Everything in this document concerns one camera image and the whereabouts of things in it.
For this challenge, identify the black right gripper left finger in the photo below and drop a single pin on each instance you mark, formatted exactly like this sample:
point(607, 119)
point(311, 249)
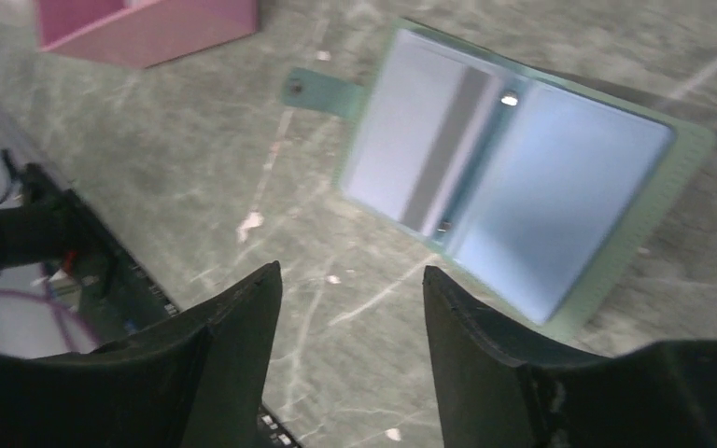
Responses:
point(193, 380)

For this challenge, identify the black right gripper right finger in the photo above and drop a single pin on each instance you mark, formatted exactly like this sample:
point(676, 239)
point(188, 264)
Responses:
point(500, 384)

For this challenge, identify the mint green card holder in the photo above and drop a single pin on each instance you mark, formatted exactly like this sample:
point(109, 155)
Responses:
point(563, 186)

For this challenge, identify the white card with black stripe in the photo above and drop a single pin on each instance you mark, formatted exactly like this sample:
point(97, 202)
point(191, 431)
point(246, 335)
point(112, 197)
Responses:
point(427, 110)

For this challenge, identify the pink card box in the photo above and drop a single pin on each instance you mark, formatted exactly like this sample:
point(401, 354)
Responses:
point(140, 34)

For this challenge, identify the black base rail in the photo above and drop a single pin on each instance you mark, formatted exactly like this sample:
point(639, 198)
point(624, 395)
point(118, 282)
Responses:
point(52, 226)

